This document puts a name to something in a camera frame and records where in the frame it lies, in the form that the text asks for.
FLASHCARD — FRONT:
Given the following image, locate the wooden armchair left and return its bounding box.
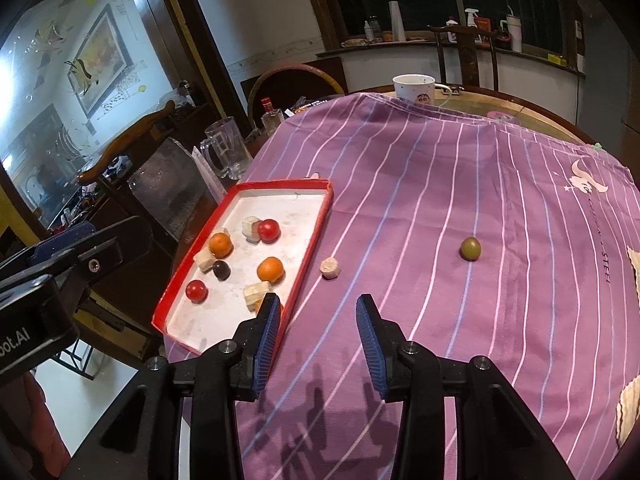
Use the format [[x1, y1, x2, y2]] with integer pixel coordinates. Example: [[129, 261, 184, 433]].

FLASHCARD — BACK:
[[77, 100, 176, 185]]

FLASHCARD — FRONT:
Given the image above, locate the white cartoon mug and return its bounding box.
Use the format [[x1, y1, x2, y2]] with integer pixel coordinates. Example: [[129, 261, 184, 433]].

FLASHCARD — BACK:
[[393, 74, 452, 105]]

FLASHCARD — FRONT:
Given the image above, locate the glass liquor bottle red cap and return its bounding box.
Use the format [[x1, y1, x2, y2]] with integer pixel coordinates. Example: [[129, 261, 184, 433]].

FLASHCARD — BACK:
[[262, 98, 284, 136]]

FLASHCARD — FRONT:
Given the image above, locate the white paper roll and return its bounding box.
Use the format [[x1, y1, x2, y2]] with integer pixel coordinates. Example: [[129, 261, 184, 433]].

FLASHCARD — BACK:
[[388, 1, 406, 42]]

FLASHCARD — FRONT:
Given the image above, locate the dark purple plum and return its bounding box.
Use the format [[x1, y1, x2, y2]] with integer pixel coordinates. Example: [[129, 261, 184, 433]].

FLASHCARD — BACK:
[[212, 260, 231, 282]]

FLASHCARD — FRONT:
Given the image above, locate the green olive fruit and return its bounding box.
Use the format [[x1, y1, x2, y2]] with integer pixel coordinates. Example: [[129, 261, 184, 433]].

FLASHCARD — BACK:
[[459, 236, 482, 261]]

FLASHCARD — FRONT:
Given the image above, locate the white tumbler cup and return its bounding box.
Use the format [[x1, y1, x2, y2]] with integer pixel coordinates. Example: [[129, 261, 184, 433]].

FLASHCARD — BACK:
[[500, 6, 523, 53]]

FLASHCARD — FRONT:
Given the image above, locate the cream knitted cloth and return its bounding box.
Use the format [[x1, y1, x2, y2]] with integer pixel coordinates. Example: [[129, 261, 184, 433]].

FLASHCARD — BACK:
[[615, 247, 639, 448]]

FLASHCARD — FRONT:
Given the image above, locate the glass beer mug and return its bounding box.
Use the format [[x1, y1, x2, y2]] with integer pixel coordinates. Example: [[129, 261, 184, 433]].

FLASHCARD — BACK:
[[200, 117, 253, 181]]

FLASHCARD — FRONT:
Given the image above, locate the red rimmed white tray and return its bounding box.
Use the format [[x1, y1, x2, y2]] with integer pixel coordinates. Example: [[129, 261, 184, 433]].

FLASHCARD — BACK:
[[152, 179, 333, 354]]

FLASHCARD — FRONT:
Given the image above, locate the small orange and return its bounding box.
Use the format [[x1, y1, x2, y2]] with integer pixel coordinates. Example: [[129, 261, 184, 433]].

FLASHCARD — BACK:
[[208, 232, 233, 259]]

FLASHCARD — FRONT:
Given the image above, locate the large white chunk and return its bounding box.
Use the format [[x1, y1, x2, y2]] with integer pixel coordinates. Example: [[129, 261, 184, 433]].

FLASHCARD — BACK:
[[243, 281, 271, 314]]

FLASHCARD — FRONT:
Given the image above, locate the large red tomato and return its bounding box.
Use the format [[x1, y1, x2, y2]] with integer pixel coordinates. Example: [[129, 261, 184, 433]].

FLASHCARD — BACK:
[[257, 219, 281, 244]]

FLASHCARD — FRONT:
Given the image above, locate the dark wooden chair far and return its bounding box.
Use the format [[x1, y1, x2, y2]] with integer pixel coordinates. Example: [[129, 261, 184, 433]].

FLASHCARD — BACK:
[[427, 25, 499, 91]]

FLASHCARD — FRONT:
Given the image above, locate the small red tomato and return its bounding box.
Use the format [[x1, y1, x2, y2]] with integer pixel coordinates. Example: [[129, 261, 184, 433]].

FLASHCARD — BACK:
[[186, 280, 208, 304]]

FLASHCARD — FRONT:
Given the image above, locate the grey textured cushion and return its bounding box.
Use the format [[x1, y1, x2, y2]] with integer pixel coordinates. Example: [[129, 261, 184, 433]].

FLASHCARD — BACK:
[[128, 138, 208, 240]]

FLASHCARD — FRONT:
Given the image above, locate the wooden chair round back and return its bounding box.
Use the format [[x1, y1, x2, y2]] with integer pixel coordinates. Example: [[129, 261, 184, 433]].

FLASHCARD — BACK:
[[241, 56, 348, 127]]

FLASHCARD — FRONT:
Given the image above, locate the large orange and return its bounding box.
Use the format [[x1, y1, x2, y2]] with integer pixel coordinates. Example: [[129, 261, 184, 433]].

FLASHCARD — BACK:
[[256, 257, 285, 284]]

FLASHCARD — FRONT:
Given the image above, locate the framed fish painting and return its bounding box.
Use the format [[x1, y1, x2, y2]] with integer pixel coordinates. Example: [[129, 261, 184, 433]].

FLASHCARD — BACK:
[[65, 3, 132, 118]]

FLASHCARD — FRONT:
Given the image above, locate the small round white chunk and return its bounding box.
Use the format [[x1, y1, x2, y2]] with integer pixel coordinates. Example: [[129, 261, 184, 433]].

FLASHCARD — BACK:
[[319, 257, 341, 280]]

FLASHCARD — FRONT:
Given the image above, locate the purple striped tablecloth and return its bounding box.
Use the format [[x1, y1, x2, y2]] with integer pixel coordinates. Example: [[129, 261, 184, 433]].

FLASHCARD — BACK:
[[238, 94, 639, 479]]

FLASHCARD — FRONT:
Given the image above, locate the white spray bottle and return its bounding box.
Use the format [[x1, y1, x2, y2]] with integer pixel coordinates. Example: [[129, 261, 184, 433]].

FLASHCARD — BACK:
[[464, 8, 478, 27]]

